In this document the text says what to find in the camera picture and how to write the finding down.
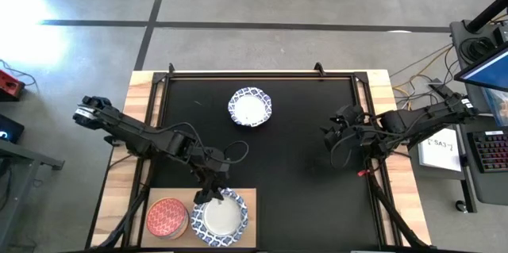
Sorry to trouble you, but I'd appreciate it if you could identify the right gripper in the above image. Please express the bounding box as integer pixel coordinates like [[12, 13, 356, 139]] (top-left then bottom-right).
[[320, 104, 367, 151]]

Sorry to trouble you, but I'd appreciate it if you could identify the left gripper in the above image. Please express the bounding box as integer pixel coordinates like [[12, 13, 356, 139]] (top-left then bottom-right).
[[193, 169, 230, 205]]

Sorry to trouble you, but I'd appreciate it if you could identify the blue white patterned paper bowl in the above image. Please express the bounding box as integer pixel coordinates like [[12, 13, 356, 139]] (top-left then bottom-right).
[[190, 187, 250, 248], [227, 86, 274, 128]]

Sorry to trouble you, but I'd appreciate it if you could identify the red zigzag small bowl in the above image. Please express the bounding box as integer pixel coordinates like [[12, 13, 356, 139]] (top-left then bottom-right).
[[145, 197, 190, 239]]

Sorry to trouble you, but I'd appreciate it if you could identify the light wooden board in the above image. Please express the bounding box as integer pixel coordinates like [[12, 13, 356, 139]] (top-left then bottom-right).
[[141, 187, 258, 249]]

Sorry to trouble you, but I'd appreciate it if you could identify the black table mat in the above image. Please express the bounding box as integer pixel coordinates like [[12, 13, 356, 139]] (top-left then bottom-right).
[[152, 77, 379, 251]]

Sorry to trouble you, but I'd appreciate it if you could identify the white paper sign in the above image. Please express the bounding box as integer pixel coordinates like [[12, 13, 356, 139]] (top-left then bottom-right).
[[418, 128, 461, 173]]

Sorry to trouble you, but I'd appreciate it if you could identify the black power strip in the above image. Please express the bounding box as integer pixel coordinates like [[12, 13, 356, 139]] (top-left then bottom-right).
[[427, 79, 456, 96]]

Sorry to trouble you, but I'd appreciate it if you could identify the black backlit keyboard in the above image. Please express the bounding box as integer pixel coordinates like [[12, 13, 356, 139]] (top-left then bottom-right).
[[467, 128, 508, 174]]

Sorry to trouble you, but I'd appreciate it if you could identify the blue plastic package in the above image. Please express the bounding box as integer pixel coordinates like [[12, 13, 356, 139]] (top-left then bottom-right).
[[481, 87, 508, 128]]

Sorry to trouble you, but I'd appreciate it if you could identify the grey equipment cart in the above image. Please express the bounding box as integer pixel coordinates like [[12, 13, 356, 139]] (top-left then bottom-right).
[[449, 18, 508, 213]]

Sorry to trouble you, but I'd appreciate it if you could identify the monitor with blue screen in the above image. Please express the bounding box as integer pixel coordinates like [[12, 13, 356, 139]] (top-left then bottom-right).
[[454, 41, 508, 94]]

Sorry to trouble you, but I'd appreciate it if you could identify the dark metal stand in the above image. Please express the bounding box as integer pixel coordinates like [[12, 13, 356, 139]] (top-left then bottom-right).
[[0, 137, 65, 242]]

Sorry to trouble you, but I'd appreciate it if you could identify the black pole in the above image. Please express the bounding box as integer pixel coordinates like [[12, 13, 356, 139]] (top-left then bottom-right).
[[465, 0, 508, 34]]

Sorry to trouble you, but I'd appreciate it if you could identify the black device with blue light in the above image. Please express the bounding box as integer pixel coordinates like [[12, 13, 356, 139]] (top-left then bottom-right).
[[0, 113, 25, 145]]

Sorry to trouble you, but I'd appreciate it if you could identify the red device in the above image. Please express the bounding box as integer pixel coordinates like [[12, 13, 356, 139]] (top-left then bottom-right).
[[0, 69, 26, 102]]

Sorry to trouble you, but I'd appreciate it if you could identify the black aluminium table frame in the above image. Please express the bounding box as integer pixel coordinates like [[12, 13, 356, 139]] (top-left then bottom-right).
[[85, 61, 432, 253]]

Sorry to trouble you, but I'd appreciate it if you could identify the coiled black cable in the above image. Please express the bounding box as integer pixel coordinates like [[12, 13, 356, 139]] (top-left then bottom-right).
[[459, 35, 498, 63]]

